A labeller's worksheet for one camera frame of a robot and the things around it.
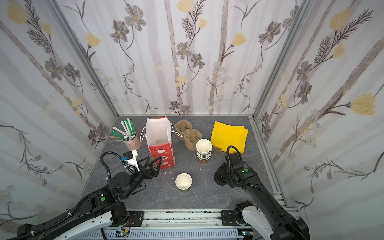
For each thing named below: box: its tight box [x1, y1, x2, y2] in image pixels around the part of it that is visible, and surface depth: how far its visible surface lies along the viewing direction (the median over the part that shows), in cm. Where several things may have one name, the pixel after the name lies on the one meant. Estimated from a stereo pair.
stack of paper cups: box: [196, 138, 213, 165], surface depth 84 cm
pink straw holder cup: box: [123, 132, 142, 151], surface depth 95 cm
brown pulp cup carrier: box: [174, 119, 203, 151], surface depth 98 cm
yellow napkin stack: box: [210, 121, 249, 153], surface depth 106 cm
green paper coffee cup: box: [175, 172, 193, 193], surface depth 80 cm
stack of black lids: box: [214, 162, 228, 186], surface depth 78 cm
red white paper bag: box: [145, 116, 176, 170], surface depth 86 cm
